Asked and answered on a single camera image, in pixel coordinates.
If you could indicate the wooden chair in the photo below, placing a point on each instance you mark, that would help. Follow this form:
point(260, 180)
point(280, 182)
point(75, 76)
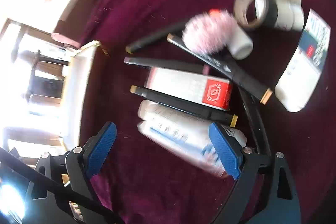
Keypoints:
point(39, 66)

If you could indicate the small white bottle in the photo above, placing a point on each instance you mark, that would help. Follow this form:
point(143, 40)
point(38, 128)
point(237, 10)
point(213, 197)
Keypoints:
point(241, 45)

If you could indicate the white tray with gold rim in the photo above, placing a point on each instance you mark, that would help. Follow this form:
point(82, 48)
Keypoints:
point(78, 77)

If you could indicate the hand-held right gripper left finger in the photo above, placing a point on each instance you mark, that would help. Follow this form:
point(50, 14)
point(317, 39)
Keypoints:
point(103, 148)

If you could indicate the dark round object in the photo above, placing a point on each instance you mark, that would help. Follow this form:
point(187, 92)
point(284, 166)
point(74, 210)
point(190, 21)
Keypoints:
point(50, 86)

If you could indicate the black marker with orange cap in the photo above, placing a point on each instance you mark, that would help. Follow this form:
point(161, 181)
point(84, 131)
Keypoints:
point(236, 74)

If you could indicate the white jar with dark label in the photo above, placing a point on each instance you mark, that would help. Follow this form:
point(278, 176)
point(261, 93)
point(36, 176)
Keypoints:
point(288, 16)

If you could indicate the pink fluffy ball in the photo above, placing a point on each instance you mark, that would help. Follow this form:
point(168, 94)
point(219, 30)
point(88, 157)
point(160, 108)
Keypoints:
point(207, 32)

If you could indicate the tape roll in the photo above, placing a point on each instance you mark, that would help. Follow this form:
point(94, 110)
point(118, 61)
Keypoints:
point(270, 8)

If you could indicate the white packet with blue print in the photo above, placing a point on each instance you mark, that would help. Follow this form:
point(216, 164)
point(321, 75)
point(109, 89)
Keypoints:
point(296, 82)

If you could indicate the maroon upholstered chair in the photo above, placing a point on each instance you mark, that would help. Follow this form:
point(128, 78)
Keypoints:
point(78, 6)

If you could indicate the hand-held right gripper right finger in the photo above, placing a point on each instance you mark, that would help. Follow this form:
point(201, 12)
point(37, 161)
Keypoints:
point(225, 150)

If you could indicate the black marker with olive cap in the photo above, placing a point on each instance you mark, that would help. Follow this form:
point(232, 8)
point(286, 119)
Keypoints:
point(183, 106)

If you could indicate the red and white box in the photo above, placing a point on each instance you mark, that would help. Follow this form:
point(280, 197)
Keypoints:
point(183, 82)

